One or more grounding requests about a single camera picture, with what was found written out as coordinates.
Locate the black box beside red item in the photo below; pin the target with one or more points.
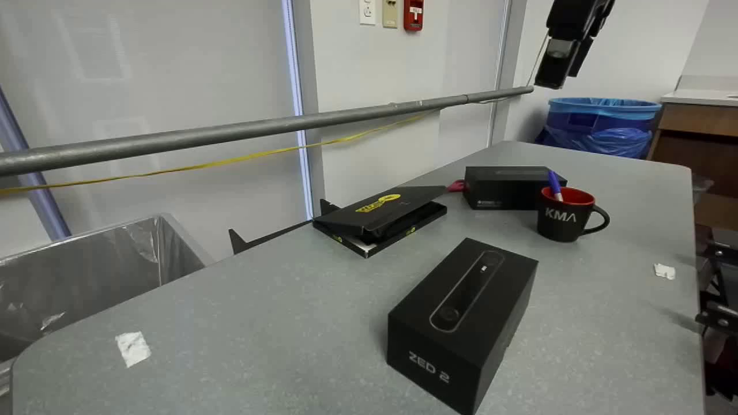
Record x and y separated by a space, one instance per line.
503 186

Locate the small red item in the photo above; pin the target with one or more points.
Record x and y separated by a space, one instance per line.
458 184

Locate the white wall switch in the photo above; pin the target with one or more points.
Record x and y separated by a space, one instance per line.
367 10

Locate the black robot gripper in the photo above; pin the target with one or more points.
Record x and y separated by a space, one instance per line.
577 17

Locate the wooden cabinet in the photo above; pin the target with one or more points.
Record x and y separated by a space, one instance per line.
694 146

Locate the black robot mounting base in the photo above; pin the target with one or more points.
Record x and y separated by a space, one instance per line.
722 307

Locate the blue bag trash bin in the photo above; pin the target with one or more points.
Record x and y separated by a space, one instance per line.
601 128

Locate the flat black box yellow logo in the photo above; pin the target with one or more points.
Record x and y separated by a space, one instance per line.
382 216

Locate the grey bin with plastic liner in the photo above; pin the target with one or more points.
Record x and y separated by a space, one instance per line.
84 276

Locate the red fire alarm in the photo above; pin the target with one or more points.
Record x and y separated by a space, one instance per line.
415 13

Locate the grey metal pole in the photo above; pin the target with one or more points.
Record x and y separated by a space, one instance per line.
231 131

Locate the blue vertical wall strip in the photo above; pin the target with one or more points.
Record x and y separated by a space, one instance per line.
300 115

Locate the blue capped white sharpie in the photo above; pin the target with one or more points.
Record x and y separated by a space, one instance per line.
554 184

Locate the beige wall plate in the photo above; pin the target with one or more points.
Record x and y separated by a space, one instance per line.
390 12

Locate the small white tape piece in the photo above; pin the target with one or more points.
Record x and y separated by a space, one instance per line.
665 269

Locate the large white tape piece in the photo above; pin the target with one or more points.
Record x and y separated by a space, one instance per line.
132 349

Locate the blue diagonal pole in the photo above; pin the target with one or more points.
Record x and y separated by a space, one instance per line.
39 191

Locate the black mug red inside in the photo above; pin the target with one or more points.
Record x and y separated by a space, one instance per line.
566 216

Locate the black ZED 2 camera box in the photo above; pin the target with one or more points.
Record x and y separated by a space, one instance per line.
462 318

